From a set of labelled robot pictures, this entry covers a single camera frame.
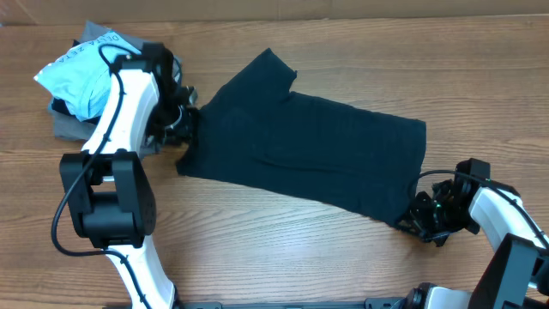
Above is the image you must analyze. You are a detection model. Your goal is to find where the black Nike t-shirt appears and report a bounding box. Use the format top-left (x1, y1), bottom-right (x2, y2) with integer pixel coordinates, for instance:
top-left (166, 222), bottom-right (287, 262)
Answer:
top-left (177, 50), bottom-right (426, 226)

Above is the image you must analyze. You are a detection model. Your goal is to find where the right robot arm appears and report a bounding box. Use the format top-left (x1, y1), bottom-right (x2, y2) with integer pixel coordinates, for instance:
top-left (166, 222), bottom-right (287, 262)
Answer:
top-left (397, 173), bottom-right (548, 308)

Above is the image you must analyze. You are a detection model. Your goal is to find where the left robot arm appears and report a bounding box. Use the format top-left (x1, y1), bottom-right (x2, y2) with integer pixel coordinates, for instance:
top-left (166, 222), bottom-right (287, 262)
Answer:
top-left (51, 54), bottom-right (197, 308)

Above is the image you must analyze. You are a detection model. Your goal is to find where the light blue folded shirt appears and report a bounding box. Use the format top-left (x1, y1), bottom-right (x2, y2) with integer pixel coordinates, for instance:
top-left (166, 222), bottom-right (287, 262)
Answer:
top-left (34, 31), bottom-right (140, 121)

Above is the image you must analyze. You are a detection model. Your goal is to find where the grey folded shirt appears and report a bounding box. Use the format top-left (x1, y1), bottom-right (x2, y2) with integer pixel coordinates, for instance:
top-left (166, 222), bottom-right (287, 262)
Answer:
top-left (48, 21), bottom-right (162, 158)

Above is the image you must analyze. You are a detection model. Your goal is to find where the black folded shirt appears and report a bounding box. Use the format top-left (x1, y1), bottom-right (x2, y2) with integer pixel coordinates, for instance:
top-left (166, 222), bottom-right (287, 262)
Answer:
top-left (51, 39), bottom-right (111, 124)

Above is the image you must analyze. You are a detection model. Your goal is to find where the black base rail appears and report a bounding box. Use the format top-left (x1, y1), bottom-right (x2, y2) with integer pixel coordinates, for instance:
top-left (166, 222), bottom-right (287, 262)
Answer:
top-left (174, 296), bottom-right (422, 309)

